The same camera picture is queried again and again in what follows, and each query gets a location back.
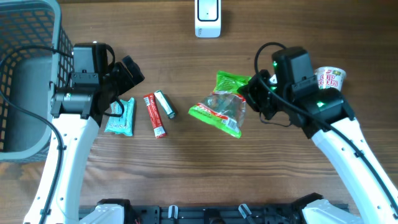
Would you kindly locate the cup noodles container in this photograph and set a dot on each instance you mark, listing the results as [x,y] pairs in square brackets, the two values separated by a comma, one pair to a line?
[330,77]

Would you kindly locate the teal snack packet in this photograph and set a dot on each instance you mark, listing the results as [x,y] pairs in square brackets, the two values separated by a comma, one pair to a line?
[125,123]

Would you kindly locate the red snack bar wrapper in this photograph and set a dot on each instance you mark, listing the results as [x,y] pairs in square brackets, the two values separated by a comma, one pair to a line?
[155,118]

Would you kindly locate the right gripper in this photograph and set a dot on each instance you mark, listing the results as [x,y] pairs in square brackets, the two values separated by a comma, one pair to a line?
[250,91]

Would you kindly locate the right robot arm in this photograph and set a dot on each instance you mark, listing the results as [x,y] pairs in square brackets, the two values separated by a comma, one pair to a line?
[327,119]

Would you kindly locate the grey plastic shopping basket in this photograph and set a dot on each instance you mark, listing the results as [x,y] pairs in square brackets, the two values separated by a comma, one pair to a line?
[36,53]

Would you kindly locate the white barcode scanner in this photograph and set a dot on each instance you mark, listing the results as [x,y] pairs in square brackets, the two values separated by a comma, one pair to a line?
[207,18]

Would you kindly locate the green haribo candy bag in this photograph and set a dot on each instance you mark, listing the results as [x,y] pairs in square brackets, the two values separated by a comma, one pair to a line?
[224,108]

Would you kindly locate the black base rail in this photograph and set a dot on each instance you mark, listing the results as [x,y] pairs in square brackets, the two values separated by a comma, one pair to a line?
[266,214]

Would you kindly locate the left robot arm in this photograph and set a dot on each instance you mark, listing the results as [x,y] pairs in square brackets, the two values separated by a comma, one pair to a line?
[77,113]

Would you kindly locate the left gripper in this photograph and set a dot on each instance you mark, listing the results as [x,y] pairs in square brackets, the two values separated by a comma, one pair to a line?
[128,81]

